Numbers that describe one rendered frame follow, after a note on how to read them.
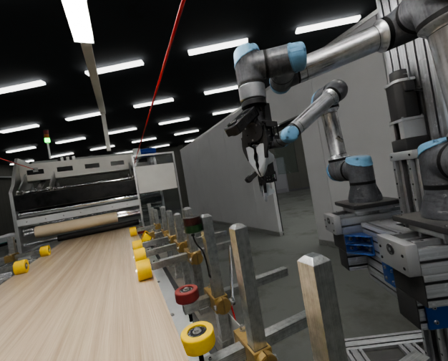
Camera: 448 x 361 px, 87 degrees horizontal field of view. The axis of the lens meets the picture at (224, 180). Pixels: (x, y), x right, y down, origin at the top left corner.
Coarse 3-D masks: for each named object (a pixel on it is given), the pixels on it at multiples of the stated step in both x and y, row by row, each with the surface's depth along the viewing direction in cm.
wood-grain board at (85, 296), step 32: (64, 256) 173; (96, 256) 156; (128, 256) 142; (0, 288) 121; (32, 288) 112; (64, 288) 105; (96, 288) 98; (128, 288) 92; (0, 320) 82; (32, 320) 78; (64, 320) 75; (96, 320) 71; (128, 320) 68; (160, 320) 65; (0, 352) 63; (32, 352) 60; (64, 352) 58; (96, 352) 56; (128, 352) 54; (160, 352) 52
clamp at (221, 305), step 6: (204, 288) 88; (210, 288) 87; (210, 294) 82; (210, 300) 82; (216, 300) 78; (222, 300) 77; (228, 300) 78; (210, 306) 83; (216, 306) 77; (222, 306) 77; (228, 306) 78; (216, 312) 78; (222, 312) 77
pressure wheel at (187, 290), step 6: (180, 288) 83; (186, 288) 81; (192, 288) 82; (180, 294) 78; (186, 294) 77; (192, 294) 78; (198, 294) 81; (180, 300) 78; (186, 300) 77; (192, 300) 78; (192, 318) 81
